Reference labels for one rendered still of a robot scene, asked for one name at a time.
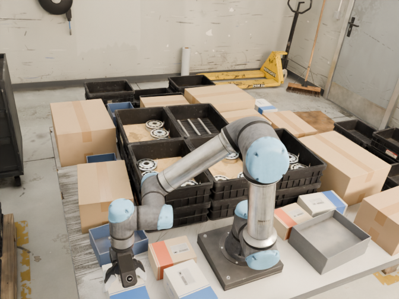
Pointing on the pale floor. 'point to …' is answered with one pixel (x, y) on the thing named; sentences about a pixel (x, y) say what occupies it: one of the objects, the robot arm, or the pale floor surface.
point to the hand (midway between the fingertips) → (125, 288)
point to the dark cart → (9, 128)
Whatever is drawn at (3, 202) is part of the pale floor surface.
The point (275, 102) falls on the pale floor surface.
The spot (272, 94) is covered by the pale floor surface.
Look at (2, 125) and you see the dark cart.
